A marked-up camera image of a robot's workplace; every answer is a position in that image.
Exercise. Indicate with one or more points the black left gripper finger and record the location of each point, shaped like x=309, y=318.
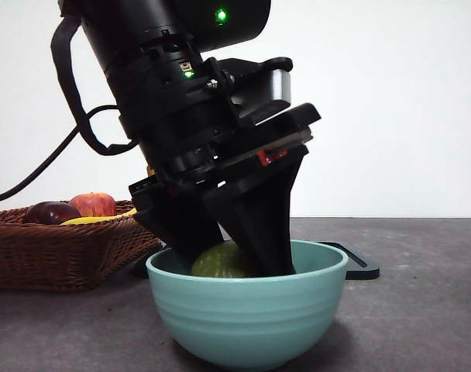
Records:
x=181, y=228
x=266, y=217

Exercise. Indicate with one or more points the green avocado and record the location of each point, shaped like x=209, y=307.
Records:
x=220, y=263

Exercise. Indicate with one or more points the teal ceramic bowl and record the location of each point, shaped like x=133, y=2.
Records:
x=239, y=317

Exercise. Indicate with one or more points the yellow banana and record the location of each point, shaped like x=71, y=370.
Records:
x=84, y=221

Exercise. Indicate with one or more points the dark rectangular tray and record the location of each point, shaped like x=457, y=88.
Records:
x=363, y=269

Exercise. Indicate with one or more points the dark red apple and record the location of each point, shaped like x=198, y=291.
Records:
x=49, y=213

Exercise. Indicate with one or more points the brown wicker basket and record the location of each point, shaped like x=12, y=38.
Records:
x=45, y=252

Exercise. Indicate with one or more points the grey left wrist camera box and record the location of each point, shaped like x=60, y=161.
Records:
x=280, y=83

